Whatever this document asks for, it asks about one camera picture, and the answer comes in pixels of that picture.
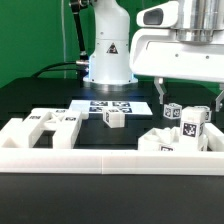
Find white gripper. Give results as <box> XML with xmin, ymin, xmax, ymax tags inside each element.
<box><xmin>130</xmin><ymin>29</ymin><xmax>224</xmax><ymax>112</ymax></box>

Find white chair seat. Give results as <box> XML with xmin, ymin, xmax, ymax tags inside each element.
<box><xmin>138</xmin><ymin>127</ymin><xmax>208</xmax><ymax>152</ymax></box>

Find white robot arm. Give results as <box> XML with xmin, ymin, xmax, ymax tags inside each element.
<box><xmin>85</xmin><ymin>0</ymin><xmax>224</xmax><ymax>110</ymax></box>

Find white tagged cube right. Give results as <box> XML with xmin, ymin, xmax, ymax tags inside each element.
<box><xmin>195</xmin><ymin>105</ymin><xmax>212</xmax><ymax>122</ymax></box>

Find white tagged cube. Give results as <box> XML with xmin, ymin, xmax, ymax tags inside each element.
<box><xmin>195</xmin><ymin>105</ymin><xmax>212</xmax><ymax>122</ymax></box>
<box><xmin>163</xmin><ymin>103</ymin><xmax>182</xmax><ymax>120</ymax></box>

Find white tagged cube left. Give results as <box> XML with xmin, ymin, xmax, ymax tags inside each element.
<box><xmin>163</xmin><ymin>103</ymin><xmax>182</xmax><ymax>120</ymax></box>

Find white U-shaped fence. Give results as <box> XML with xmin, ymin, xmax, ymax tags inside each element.
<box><xmin>0</xmin><ymin>118</ymin><xmax>224</xmax><ymax>176</ymax></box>

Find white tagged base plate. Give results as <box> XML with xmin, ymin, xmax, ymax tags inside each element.
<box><xmin>69</xmin><ymin>100</ymin><xmax>152</xmax><ymax>116</ymax></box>

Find white chair back frame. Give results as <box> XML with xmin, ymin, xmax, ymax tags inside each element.
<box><xmin>19</xmin><ymin>108</ymin><xmax>82</xmax><ymax>149</ymax></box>

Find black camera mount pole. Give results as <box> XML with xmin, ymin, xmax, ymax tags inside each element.
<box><xmin>69</xmin><ymin>0</ymin><xmax>88</xmax><ymax>60</ymax></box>

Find white hanging cable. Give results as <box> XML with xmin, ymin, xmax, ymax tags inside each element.
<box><xmin>60</xmin><ymin>0</ymin><xmax>67</xmax><ymax>80</ymax></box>

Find black cables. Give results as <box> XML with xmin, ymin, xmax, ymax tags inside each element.
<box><xmin>31</xmin><ymin>61</ymin><xmax>84</xmax><ymax>79</ymax></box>

